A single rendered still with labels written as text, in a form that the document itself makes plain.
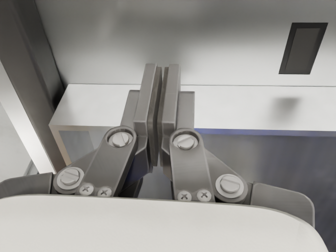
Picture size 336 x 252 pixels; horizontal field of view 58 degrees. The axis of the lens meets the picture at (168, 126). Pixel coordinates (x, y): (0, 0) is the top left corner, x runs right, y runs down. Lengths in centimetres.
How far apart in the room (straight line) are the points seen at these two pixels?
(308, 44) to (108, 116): 11
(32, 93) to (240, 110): 11
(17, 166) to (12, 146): 18
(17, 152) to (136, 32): 173
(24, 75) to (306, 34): 14
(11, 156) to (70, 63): 175
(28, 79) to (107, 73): 4
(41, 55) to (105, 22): 4
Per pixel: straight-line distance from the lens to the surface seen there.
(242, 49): 17
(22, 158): 190
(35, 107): 19
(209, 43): 16
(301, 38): 17
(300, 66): 18
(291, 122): 16
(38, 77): 17
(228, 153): 22
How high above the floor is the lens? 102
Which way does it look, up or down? 45 degrees down
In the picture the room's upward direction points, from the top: 174 degrees counter-clockwise
